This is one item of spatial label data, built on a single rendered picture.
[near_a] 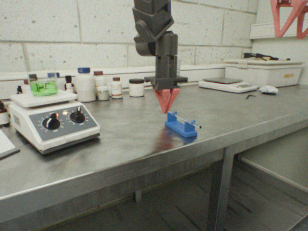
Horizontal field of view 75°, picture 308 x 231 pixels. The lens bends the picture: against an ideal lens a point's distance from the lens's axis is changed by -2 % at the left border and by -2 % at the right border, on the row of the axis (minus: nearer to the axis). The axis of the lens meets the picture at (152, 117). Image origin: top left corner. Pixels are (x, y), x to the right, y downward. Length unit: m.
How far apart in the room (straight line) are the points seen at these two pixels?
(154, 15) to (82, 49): 0.58
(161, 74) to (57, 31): 0.58
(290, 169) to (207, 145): 1.29
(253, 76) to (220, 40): 0.37
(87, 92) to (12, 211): 0.55
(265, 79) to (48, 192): 1.11
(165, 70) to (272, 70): 0.81
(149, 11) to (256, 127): 0.40
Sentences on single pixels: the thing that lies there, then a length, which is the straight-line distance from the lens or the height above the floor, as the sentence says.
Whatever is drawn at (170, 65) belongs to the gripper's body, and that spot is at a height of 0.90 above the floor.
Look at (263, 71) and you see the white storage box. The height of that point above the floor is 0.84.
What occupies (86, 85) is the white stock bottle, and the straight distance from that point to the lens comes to 0.82.
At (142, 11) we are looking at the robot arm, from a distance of 0.48.
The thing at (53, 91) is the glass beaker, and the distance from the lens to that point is 0.52.
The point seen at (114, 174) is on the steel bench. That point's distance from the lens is 0.37.
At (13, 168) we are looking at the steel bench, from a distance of 0.42.
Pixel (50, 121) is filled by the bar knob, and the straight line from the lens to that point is 0.43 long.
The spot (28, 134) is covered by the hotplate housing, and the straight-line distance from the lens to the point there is 0.48.
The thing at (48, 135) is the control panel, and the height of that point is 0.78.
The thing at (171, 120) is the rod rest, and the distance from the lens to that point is 0.54.
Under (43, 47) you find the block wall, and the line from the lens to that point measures 0.98.
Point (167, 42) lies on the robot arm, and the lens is 0.52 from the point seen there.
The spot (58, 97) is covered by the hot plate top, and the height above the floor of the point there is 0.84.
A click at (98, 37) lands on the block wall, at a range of 1.02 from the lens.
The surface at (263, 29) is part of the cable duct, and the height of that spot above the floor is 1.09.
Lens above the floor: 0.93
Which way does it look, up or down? 18 degrees down
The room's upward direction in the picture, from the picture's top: straight up
